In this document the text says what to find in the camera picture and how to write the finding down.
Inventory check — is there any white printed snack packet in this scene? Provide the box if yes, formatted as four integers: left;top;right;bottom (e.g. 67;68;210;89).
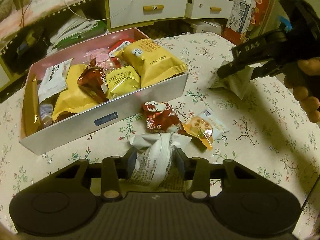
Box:
129;133;191;189

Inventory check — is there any clear white snack packet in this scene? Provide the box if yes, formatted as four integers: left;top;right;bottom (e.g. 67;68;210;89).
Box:
86;48;116;70

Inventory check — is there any white black text packet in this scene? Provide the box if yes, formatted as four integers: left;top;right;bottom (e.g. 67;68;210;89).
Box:
38;58;73;103

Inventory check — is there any red white snack packet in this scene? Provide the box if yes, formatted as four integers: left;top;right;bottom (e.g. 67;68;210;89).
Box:
108;38;135;68

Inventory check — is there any black storage bin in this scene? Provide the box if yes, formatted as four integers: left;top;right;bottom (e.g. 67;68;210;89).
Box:
3;26;50;72

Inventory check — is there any white drawer right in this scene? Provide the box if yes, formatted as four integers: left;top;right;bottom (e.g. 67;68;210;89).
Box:
185;0;233;19

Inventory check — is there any right hand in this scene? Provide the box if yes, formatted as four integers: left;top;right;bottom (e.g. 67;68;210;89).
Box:
284;57;319;123

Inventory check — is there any yellow waffle sandwich packet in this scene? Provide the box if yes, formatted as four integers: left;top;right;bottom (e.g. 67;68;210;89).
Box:
116;39;188;88

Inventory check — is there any red black snack packet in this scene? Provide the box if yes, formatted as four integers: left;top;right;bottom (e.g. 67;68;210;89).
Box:
77;59;108;103

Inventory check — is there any white drawer middle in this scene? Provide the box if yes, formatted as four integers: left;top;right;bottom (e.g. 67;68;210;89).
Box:
108;0;187;28

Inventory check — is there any small yellow snack packet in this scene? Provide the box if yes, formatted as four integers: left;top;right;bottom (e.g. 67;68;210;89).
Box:
106;66;140;100

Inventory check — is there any green white bag stack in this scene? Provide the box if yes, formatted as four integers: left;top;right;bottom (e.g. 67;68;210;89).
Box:
47;15;107;56

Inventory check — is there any white triangular snack packet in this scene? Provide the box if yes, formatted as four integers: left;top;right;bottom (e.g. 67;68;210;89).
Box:
206;61;263;100

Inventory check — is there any milk carton box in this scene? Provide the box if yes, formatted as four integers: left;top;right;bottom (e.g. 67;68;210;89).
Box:
222;0;256;46

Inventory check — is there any red floral snack packet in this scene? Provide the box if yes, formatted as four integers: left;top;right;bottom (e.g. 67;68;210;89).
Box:
142;101;183;133

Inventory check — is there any pink grey snack box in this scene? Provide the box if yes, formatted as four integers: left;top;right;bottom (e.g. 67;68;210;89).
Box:
20;28;188;155

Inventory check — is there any white drawer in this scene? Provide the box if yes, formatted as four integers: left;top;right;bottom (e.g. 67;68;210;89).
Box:
108;0;187;28
185;0;233;19

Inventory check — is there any floral tablecloth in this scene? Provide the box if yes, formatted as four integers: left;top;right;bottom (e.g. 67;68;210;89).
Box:
1;33;319;239

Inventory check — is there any large yellow snack packet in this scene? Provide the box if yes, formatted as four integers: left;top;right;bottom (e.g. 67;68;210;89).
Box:
53;64;98;122

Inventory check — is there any gold foil packet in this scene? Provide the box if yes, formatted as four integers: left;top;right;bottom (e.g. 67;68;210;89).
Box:
23;74;42;136

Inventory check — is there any orange lotus root packet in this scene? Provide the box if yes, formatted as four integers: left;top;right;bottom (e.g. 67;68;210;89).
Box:
182;107;229;151

